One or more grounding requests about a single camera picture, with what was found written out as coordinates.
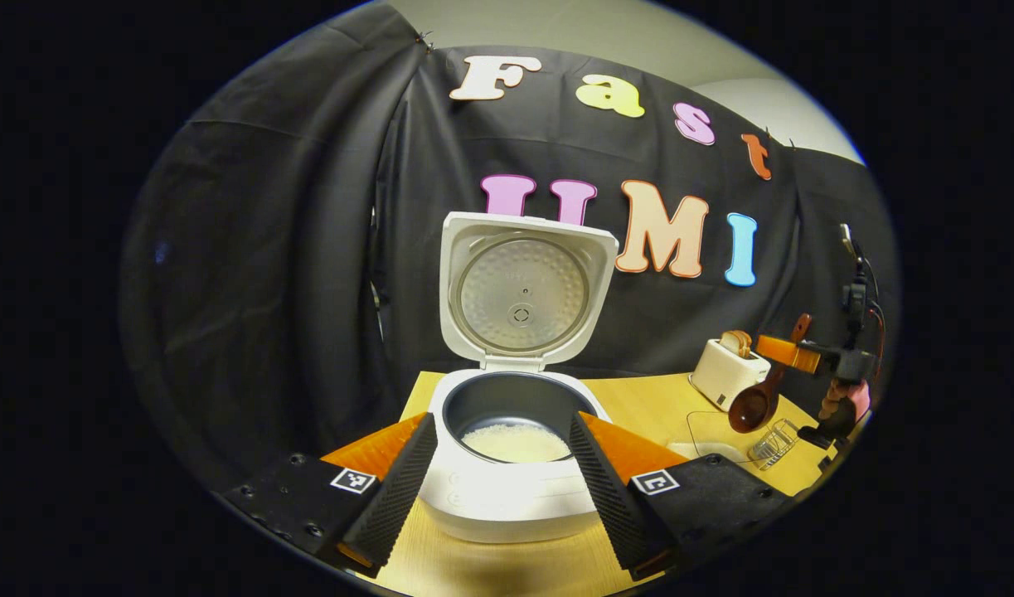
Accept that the white toaster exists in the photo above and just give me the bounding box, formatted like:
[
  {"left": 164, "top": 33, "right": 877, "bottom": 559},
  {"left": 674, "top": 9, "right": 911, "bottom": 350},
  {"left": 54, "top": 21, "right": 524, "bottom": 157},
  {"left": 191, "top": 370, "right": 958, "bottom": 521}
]
[{"left": 689, "top": 330, "right": 771, "bottom": 413}]

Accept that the brown wooden spoon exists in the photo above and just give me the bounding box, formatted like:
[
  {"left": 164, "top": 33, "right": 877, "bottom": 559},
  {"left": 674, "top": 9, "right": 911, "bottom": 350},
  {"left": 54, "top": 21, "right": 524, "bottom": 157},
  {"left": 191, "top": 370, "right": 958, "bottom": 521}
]
[{"left": 728, "top": 313, "right": 813, "bottom": 434}]

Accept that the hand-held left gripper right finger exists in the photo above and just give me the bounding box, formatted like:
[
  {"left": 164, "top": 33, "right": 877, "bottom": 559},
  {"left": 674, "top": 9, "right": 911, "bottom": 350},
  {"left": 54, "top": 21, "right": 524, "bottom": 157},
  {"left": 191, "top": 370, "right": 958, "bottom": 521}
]
[{"left": 569, "top": 412, "right": 793, "bottom": 581}]

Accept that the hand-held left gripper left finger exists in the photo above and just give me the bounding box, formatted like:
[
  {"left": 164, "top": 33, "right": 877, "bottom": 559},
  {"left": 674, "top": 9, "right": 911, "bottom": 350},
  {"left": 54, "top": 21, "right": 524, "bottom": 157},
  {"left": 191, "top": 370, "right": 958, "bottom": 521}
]
[{"left": 221, "top": 412, "right": 439, "bottom": 580}]

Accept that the clear plastic container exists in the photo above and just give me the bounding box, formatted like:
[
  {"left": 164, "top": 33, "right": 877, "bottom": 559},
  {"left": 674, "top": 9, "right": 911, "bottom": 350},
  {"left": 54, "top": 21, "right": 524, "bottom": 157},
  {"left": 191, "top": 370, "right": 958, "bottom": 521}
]
[{"left": 671, "top": 410, "right": 773, "bottom": 465}]

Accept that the red right gripper cable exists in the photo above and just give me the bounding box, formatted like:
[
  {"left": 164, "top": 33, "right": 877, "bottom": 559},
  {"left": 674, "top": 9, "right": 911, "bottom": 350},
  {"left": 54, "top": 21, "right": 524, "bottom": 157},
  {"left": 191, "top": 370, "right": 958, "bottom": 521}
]
[{"left": 865, "top": 300, "right": 886, "bottom": 376}]

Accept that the metal wire chopstick holder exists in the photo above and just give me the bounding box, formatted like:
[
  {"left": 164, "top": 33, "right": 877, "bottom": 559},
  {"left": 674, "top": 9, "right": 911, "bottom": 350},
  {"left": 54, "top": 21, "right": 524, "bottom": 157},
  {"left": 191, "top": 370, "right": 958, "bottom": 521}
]
[{"left": 750, "top": 419, "right": 800, "bottom": 471}]

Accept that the white rice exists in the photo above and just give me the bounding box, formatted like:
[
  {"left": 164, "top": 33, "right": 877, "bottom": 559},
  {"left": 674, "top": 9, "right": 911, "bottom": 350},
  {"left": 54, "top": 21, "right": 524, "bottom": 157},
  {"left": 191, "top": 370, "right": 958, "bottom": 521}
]
[{"left": 459, "top": 423, "right": 572, "bottom": 464}]

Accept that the black backdrop cloth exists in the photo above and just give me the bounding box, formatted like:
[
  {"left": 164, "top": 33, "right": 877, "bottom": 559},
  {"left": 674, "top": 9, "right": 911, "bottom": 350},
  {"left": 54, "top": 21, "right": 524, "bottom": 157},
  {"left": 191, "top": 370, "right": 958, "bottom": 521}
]
[{"left": 119, "top": 4, "right": 901, "bottom": 498}]

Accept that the white rice cooker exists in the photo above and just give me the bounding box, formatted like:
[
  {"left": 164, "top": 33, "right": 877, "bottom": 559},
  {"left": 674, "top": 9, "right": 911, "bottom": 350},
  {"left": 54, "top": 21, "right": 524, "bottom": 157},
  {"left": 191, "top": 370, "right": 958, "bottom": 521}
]
[{"left": 418, "top": 211, "right": 620, "bottom": 544}]

